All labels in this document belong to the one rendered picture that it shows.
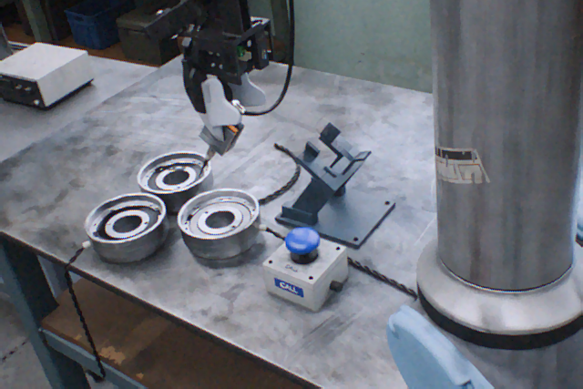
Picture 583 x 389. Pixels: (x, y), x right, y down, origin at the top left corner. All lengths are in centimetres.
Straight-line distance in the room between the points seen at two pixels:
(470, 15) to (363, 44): 234
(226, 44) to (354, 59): 198
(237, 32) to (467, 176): 44
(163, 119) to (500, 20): 93
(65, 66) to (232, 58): 90
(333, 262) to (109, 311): 55
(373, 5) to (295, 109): 146
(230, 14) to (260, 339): 36
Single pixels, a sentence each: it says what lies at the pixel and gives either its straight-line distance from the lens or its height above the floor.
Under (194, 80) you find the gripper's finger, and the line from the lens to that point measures 84.
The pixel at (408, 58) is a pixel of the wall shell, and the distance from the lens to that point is 263.
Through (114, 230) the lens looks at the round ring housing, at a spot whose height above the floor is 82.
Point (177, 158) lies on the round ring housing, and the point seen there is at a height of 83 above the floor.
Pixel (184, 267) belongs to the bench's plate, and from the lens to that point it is 90.
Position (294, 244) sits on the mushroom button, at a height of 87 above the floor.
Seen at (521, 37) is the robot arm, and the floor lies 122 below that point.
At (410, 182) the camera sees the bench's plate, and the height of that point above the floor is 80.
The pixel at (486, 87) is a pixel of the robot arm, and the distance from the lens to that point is 38.
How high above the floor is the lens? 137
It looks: 33 degrees down
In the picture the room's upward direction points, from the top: 8 degrees counter-clockwise
